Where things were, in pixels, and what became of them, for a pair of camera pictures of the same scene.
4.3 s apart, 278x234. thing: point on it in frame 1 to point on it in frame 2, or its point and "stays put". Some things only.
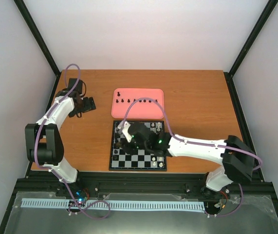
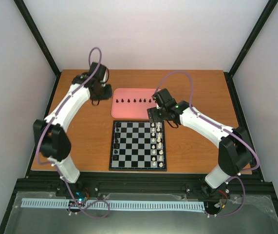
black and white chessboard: [145, 160] stays put
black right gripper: [127, 149] to [156, 118]
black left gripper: [89, 106] to [108, 94]
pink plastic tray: [122, 97] stays put
